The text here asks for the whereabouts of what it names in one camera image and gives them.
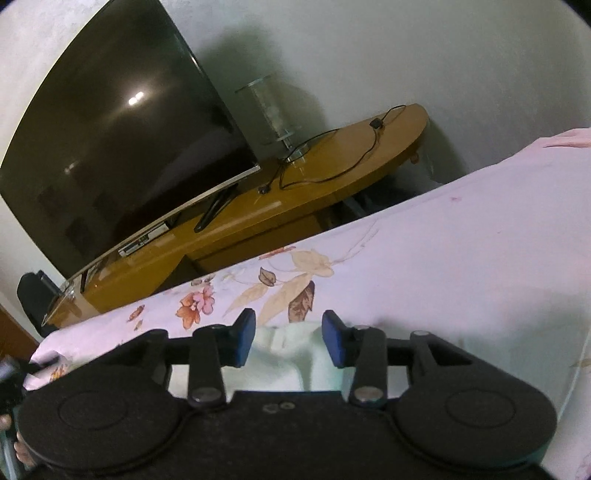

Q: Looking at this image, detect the pale mint small garment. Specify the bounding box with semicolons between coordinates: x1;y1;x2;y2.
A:
222;322;353;396

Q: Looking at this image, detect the black television foot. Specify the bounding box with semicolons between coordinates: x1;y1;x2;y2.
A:
193;186;239;233

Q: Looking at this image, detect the pink floral bed sheet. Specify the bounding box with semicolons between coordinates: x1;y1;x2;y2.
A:
25;128;590;479

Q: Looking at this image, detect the wooden TV stand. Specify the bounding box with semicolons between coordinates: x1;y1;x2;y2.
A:
47;104;429;327

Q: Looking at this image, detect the black speaker box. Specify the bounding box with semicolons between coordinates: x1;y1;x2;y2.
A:
17;270;61;338

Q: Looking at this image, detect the black flat screen television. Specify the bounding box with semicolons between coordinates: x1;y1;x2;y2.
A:
1;1;259;278

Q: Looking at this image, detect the clear glass vase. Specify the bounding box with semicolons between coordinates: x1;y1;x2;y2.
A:
235;75;310;164

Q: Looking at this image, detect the black cable with adapter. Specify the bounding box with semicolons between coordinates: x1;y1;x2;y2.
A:
257;104;408;195

